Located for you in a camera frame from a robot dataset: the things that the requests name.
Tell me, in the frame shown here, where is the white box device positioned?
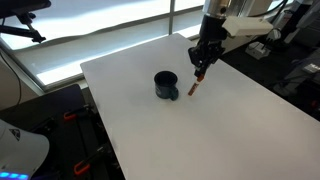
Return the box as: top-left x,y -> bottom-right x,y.
245,42 -> 270,60

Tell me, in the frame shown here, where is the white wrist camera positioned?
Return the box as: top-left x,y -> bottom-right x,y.
222,16 -> 273,36

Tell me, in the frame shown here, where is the dark blue speckled mug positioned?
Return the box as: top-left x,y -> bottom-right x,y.
154,71 -> 179,101

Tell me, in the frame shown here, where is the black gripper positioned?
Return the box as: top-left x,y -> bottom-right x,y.
188,15 -> 227,80

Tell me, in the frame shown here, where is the orange white marker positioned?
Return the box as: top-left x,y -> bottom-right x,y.
188,76 -> 204,96

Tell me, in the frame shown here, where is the orange black clamp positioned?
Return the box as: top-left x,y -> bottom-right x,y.
63,106 -> 92,121
73,144 -> 110,176

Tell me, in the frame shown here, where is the black camera stand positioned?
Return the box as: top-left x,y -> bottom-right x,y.
0,0 -> 51,43

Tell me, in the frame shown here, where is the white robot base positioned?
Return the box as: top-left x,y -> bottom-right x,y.
0,120 -> 50,180

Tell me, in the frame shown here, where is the orange black clamp right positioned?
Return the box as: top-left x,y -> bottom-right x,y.
73,144 -> 110,176

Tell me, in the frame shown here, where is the orange black clamp left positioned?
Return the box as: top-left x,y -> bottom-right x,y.
63,106 -> 92,121

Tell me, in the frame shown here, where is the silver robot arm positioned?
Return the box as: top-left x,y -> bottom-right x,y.
188,0 -> 273,82

